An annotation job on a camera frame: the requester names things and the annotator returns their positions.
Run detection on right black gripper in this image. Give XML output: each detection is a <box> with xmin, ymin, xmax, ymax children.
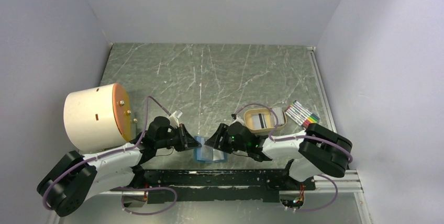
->
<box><xmin>205</xmin><ymin>123</ymin><xmax>249</xmax><ymax>154</ymax></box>

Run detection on tan card tray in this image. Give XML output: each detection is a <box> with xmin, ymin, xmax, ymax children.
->
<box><xmin>243</xmin><ymin>107</ymin><xmax>287</xmax><ymax>134</ymax></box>

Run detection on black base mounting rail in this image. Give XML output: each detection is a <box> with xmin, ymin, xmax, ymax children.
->
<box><xmin>128</xmin><ymin>169</ymin><xmax>316</xmax><ymax>203</ymax></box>

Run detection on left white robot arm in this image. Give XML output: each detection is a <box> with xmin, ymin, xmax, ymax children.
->
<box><xmin>37</xmin><ymin>116</ymin><xmax>202</xmax><ymax>217</ymax></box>

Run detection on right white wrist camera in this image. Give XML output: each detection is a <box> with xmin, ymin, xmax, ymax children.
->
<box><xmin>230</xmin><ymin>113</ymin><xmax>245</xmax><ymax>126</ymax></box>

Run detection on cream cylindrical container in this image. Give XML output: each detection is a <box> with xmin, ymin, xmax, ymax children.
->
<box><xmin>63</xmin><ymin>83</ymin><xmax>133</xmax><ymax>153</ymax></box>

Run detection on grey striped loose card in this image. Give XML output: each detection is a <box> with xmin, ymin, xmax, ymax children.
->
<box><xmin>251</xmin><ymin>113</ymin><xmax>275</xmax><ymax>130</ymax></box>

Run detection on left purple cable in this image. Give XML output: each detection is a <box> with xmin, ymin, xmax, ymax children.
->
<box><xmin>42</xmin><ymin>96</ymin><xmax>172</xmax><ymax>216</ymax></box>

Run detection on coloured marker pack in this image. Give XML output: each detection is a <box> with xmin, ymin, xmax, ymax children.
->
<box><xmin>285</xmin><ymin>100</ymin><xmax>320</xmax><ymax>129</ymax></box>

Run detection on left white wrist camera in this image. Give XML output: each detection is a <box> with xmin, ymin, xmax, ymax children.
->
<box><xmin>168</xmin><ymin>109</ymin><xmax>183</xmax><ymax>128</ymax></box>

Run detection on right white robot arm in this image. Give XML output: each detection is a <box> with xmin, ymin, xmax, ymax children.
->
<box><xmin>204</xmin><ymin>122</ymin><xmax>353</xmax><ymax>189</ymax></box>

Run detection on blue leather card holder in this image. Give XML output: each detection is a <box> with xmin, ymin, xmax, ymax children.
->
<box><xmin>194</xmin><ymin>136</ymin><xmax>228</xmax><ymax>163</ymax></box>

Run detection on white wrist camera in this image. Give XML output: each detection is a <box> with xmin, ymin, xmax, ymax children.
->
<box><xmin>168</xmin><ymin>109</ymin><xmax>183</xmax><ymax>128</ymax></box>
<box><xmin>230</xmin><ymin>113</ymin><xmax>245</xmax><ymax>126</ymax></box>

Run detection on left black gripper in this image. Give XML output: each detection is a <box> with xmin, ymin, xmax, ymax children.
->
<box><xmin>156</xmin><ymin>123</ymin><xmax>202</xmax><ymax>152</ymax></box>

